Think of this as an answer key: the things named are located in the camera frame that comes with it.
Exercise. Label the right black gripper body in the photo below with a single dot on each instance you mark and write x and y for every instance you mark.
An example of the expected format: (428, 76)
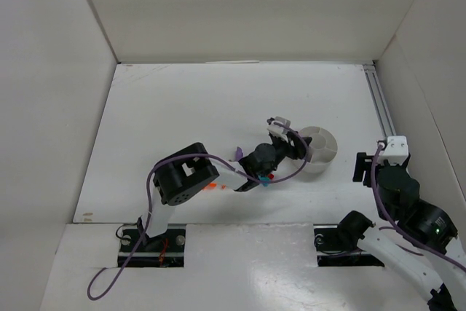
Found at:
(362, 168)

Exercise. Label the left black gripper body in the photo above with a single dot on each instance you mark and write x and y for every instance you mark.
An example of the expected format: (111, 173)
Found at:
(295, 144)

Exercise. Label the purple curved lego piece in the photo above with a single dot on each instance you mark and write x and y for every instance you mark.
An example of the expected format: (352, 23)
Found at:
(238, 155)

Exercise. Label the white divided round container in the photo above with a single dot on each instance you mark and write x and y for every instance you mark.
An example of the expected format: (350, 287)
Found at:
(323, 149)

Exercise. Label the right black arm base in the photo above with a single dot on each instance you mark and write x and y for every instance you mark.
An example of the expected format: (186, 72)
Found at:
(337, 244)

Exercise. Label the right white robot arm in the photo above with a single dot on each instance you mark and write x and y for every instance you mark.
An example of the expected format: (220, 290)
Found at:
(427, 227)

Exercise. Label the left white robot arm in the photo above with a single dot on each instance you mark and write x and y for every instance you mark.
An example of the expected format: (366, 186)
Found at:
(179, 177)

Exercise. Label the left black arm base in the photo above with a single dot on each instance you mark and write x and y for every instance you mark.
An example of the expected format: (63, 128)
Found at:
(164, 251)

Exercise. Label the teal and red lego stack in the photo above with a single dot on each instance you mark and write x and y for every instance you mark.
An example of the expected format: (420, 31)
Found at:
(266, 180)

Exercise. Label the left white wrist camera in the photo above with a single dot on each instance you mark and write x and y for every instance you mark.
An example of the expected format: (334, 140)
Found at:
(278, 126)

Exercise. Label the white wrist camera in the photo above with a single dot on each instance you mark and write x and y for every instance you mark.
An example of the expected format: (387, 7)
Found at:
(394, 150)
(278, 126)

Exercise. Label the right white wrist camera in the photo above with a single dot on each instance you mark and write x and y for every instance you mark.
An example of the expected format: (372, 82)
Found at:
(394, 150)

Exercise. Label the aluminium rail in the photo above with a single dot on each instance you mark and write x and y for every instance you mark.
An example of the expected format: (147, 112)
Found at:
(380, 103)

